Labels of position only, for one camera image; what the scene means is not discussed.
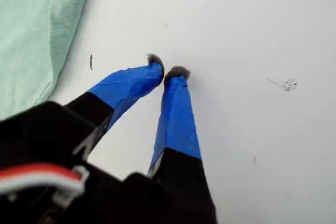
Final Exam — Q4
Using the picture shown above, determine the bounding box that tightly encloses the mint green t-shirt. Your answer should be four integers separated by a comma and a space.
0, 0, 94, 121

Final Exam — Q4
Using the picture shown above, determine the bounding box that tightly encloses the red and white wire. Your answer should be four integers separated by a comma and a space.
0, 163, 90, 209

